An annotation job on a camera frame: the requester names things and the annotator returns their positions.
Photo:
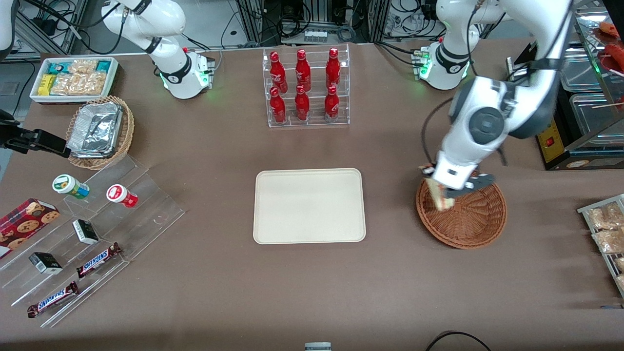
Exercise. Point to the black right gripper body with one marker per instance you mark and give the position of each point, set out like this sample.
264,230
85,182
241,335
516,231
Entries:
18,138

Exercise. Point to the triangular sandwich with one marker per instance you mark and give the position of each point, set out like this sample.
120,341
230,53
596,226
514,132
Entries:
441,197

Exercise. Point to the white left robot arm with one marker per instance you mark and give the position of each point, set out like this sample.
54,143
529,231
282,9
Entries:
482,124

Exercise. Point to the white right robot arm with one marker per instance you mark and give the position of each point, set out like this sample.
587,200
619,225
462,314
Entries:
170,58

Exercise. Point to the round brown wicker basket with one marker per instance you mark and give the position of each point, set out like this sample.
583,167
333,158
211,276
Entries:
473,222

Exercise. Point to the oval light wicker basket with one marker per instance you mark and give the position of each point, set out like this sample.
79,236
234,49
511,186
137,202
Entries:
127,131

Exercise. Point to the beige rectangular tray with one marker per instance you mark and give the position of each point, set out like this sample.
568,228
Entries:
309,205

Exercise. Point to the green lid snack cup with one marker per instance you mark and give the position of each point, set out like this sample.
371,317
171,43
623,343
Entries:
66,185

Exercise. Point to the aluminium foil trays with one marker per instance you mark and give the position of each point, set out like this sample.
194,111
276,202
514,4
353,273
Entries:
95,129

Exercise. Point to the yellow snack pack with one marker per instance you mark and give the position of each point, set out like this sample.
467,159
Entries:
46,85

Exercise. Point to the clear rice cracker bag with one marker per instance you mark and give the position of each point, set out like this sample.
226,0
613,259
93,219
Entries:
83,66
78,84

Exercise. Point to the teal snack pack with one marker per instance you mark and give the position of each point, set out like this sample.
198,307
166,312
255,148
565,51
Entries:
58,68
103,66

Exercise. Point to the red chocolate cookie box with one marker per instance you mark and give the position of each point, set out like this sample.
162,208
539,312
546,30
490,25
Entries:
24,226

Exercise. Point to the white snack bin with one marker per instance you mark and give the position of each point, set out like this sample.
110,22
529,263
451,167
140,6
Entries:
113,80

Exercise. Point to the red lid snack cup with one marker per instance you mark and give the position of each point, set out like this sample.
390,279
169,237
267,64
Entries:
119,195

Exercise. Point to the small black box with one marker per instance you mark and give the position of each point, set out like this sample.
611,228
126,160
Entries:
45,263
86,232

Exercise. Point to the black food warmer cabinet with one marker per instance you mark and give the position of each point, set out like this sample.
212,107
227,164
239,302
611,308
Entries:
585,158

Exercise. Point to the red cola bottle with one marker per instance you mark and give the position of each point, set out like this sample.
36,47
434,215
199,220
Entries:
302,106
332,105
333,68
302,70
277,73
278,108

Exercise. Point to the clear acrylic bottle rack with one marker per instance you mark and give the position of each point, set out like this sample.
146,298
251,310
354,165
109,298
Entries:
314,122

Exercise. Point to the clear acrylic step display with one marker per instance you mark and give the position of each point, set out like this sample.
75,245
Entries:
146,214

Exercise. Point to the steel warmer pan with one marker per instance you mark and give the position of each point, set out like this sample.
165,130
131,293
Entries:
592,117
582,75

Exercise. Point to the brown snickers bar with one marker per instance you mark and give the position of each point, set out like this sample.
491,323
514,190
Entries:
97,261
52,299

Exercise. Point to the white power strip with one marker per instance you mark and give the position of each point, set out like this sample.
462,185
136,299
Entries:
316,35

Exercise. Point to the small grey white device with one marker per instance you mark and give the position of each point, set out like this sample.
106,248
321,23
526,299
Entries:
318,347

